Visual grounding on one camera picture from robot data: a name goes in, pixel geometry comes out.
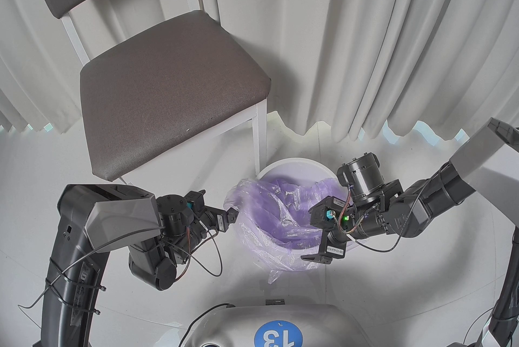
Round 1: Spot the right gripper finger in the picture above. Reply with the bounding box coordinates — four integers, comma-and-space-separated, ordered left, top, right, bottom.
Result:
300, 254, 332, 266

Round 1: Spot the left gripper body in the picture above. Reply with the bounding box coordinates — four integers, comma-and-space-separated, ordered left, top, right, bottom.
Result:
202, 206, 228, 235

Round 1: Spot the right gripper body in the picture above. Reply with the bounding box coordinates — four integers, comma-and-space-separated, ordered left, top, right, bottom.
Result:
318, 215, 384, 260

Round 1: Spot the purple plastic bag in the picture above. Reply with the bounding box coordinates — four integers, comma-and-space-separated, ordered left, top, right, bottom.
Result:
223, 175, 349, 284

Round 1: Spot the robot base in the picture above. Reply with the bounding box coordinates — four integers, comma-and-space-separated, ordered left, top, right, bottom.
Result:
162, 299, 375, 347

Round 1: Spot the white trash bin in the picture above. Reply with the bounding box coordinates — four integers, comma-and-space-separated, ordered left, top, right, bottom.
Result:
255, 158, 339, 257

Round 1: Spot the grey padded white chair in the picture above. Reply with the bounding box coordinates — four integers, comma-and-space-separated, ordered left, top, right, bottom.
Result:
37, 0, 271, 187

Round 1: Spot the white curtain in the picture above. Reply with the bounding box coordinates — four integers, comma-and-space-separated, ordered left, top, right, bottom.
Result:
0, 0, 519, 145

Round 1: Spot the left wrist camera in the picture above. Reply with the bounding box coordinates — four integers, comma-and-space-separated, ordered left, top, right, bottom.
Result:
186, 190, 206, 213

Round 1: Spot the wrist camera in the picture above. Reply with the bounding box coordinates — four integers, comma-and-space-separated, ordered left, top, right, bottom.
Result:
186, 190, 206, 213
309, 195, 358, 233

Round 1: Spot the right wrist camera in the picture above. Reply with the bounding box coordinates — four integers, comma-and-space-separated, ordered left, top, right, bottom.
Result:
309, 195, 358, 233

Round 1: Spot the black cable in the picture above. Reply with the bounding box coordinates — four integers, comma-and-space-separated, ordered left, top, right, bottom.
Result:
178, 230, 224, 278
351, 207, 418, 253
178, 303, 237, 347

